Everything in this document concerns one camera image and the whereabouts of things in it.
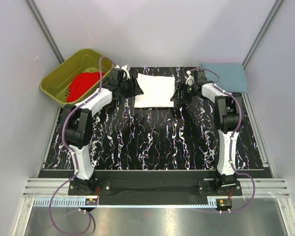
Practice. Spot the black marble pattern mat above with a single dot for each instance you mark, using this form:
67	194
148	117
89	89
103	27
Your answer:
179	138

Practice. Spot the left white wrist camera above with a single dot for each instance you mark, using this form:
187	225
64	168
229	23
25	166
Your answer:
125	69

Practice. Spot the white printed t shirt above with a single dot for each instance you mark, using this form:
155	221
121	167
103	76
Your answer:
158	91

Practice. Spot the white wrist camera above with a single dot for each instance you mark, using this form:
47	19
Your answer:
125	69
190	79

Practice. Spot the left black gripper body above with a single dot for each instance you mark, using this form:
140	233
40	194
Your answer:
127	88

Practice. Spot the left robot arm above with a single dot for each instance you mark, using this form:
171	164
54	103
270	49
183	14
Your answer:
77	122

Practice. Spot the red t shirt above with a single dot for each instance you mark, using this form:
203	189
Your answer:
81	84

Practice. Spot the folded blue t shirt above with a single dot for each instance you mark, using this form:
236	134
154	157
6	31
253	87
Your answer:
231	76

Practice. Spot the slotted grey cable duct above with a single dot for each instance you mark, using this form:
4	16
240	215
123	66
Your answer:
127	203

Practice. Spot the olive green plastic basket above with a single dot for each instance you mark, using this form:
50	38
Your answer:
56	84

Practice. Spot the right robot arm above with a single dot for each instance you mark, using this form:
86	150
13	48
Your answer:
227	117

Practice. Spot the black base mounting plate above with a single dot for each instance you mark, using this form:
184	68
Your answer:
204	183

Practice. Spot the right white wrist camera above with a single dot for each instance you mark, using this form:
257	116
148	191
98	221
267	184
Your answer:
190	79

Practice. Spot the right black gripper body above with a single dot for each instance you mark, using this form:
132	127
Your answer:
188	92

